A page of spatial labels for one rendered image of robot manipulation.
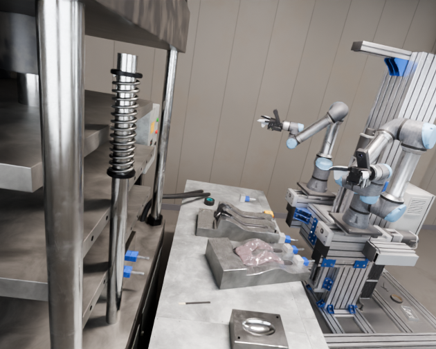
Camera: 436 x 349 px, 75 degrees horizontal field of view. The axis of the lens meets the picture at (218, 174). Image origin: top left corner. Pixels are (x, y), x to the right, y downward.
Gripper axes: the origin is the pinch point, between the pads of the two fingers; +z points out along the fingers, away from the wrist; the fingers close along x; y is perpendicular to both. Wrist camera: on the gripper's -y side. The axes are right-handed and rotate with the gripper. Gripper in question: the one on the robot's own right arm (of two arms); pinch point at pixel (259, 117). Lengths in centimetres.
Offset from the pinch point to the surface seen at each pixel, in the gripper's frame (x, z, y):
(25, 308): -187, 29, 16
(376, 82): 176, -108, -24
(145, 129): -81, 54, -1
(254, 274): -121, -28, 43
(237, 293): -129, -23, 49
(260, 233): -82, -26, 47
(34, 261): -190, 17, -9
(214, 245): -113, -5, 40
